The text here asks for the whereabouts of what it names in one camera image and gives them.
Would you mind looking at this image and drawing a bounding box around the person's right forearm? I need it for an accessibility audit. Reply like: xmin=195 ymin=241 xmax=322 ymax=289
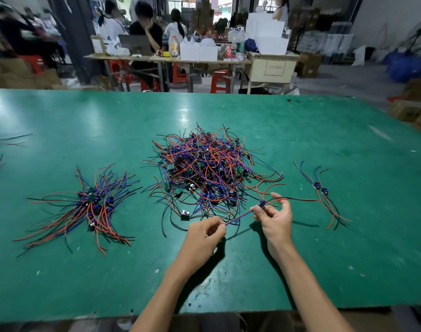
xmin=269 ymin=245 xmax=355 ymax=332

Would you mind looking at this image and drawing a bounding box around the small wire bundle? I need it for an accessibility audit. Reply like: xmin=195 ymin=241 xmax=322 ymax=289
xmin=294 ymin=161 xmax=343 ymax=227

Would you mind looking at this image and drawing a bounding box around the grey laptop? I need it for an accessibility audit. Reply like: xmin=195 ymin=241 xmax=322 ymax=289
xmin=118 ymin=34 xmax=152 ymax=56

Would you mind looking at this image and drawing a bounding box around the long wooden work table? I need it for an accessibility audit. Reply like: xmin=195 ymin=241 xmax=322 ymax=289
xmin=85 ymin=53 xmax=301 ymax=94

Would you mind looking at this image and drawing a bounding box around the row of cardboard boxes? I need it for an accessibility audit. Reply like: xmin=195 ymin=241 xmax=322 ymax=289
xmin=0 ymin=57 xmax=62 ymax=89

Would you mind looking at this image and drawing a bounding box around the pile of wires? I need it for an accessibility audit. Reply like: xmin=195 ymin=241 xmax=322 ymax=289
xmin=145 ymin=124 xmax=288 ymax=236

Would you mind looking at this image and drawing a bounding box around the heap of blue bags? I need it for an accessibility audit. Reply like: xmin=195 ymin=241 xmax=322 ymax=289
xmin=383 ymin=50 xmax=421 ymax=83

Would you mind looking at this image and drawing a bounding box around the dark pillar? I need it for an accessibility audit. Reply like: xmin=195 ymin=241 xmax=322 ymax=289
xmin=48 ymin=0 xmax=104 ymax=83

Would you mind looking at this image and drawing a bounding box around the single thin dark wire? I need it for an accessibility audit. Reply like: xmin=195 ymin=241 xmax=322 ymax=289
xmin=0 ymin=133 xmax=33 ymax=146

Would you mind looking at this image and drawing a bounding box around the person's right hand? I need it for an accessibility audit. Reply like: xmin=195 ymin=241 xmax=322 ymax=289
xmin=252 ymin=192 xmax=294 ymax=256

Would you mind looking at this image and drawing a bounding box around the row of white containers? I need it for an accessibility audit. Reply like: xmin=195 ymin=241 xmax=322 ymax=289
xmin=179 ymin=39 xmax=220 ymax=62

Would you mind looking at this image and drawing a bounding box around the person's left forearm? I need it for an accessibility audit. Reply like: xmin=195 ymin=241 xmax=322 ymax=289
xmin=131 ymin=262 xmax=215 ymax=332

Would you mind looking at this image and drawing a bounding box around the stack of white boxes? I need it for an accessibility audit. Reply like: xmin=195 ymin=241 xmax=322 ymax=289
xmin=245 ymin=12 xmax=291 ymax=56

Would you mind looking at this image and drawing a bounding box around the person's left hand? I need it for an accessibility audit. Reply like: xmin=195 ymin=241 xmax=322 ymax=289
xmin=175 ymin=216 xmax=227 ymax=277

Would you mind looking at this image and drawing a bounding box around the red plastic stool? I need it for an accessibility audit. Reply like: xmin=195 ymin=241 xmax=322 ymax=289
xmin=171 ymin=62 xmax=189 ymax=85
xmin=19 ymin=55 xmax=45 ymax=73
xmin=109 ymin=60 xmax=132 ymax=86
xmin=210 ymin=69 xmax=234 ymax=94

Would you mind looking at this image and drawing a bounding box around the cream cabinet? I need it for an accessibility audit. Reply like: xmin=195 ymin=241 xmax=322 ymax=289
xmin=245 ymin=53 xmax=301 ymax=94

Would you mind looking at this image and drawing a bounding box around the brown cardboard box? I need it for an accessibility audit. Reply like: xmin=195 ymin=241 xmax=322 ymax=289
xmin=295 ymin=53 xmax=322 ymax=79

